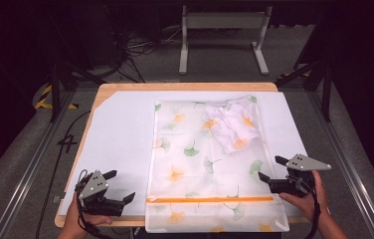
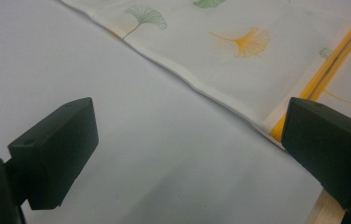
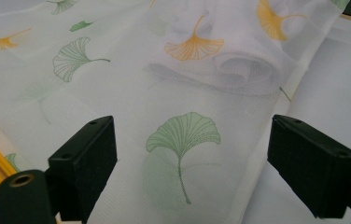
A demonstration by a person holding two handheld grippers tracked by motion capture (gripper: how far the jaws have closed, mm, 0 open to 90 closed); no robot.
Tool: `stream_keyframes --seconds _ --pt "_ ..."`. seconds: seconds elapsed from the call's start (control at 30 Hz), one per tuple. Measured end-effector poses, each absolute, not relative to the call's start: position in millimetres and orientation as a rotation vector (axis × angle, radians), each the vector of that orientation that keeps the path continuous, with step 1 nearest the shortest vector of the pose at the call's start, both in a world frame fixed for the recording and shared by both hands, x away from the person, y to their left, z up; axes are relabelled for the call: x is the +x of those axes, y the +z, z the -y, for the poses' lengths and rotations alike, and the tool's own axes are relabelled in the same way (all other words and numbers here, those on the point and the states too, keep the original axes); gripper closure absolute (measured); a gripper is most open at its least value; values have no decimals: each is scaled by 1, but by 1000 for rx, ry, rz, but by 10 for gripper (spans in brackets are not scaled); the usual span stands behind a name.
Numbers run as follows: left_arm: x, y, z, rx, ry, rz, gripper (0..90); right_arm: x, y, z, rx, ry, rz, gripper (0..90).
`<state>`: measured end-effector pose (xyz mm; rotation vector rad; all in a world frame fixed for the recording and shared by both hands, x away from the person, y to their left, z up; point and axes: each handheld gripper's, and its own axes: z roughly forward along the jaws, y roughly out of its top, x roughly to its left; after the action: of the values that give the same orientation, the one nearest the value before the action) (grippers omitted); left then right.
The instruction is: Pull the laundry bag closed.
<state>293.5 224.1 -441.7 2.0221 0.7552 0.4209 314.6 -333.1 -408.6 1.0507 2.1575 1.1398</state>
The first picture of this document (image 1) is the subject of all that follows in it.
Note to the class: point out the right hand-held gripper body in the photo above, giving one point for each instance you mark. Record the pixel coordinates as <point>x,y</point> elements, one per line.
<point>299,174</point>

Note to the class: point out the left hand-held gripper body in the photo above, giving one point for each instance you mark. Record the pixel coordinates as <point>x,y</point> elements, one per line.
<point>93,189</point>

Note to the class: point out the leaf print mesh laundry bag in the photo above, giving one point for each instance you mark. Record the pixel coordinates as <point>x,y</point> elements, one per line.
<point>191,172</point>

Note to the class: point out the person's right hand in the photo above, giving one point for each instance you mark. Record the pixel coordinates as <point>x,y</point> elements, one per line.
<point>307,204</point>

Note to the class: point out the person's left hand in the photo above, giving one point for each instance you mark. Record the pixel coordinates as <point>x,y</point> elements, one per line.
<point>75,222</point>

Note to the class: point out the white table mat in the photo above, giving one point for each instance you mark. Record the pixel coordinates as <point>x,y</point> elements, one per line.
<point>122,132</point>

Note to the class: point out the black tape floor mark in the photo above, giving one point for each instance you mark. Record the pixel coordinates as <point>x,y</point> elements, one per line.
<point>67,142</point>

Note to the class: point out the white leaf print garment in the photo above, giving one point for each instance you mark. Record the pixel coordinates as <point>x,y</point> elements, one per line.
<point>233,127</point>

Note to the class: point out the black metal stand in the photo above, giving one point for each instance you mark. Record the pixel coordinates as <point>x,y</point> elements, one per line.
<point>326,89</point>
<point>55,89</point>

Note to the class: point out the yellow black hazard tape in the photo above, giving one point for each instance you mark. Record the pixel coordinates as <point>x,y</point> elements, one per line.
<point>44,99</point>

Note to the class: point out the wooden table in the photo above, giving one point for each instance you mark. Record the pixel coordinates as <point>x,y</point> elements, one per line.
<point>188,86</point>

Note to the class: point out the white metal stand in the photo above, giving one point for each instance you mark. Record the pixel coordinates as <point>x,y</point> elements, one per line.
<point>224,20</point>

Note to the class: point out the aluminium floor rail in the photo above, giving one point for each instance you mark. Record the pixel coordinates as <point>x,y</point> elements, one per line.
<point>29,172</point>
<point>347,166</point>

